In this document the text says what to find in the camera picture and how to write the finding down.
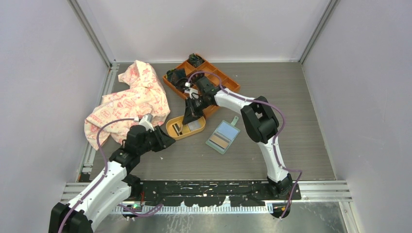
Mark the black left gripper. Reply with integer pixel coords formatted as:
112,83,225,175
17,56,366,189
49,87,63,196
137,125,175,155

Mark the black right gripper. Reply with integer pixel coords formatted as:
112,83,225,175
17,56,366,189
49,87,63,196
183,94,209,125

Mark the green card holder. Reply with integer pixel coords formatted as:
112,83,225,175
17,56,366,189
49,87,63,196
206,116,240,154

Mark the orange credit card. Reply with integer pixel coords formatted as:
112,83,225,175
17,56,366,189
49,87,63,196
209,133,230,150

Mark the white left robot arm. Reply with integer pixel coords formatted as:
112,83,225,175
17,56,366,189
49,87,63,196
48,125,176,233

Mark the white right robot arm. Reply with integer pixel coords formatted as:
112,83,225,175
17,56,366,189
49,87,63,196
182,77,293,200

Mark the white credit card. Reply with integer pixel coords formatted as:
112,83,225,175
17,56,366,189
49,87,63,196
187,120,203,132

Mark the yellow oval dish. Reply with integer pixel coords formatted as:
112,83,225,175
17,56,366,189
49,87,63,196
166,116,206,140

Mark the dark folded fabric item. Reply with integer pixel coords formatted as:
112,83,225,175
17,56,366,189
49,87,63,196
166,68,188,89

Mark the pink patterned cloth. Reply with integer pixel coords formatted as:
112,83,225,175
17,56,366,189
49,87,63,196
84,60,171,150

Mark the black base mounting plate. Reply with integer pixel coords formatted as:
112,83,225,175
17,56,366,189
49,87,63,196
126,180,301,207

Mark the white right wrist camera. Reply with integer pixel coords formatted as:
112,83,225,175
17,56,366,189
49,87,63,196
184,82,199,99

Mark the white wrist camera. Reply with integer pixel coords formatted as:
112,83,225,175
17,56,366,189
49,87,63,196
134,114,154,131
184,82,199,99

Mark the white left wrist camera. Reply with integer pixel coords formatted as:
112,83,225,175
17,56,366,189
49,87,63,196
134,114,154,131

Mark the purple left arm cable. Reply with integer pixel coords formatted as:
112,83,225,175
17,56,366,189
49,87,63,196
58,118,163,233

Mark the aluminium frame rail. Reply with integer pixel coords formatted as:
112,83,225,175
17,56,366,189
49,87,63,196
60,182,353,215

